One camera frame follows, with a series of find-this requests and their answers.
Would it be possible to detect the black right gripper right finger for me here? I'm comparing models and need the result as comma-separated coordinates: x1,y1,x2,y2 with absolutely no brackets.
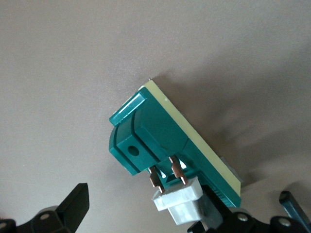
187,187,311,233

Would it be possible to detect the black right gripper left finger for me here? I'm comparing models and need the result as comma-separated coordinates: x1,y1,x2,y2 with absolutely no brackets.
0,183,90,233

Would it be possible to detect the green load switch white handle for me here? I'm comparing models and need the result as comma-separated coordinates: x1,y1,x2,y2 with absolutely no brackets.
108,80,242,225

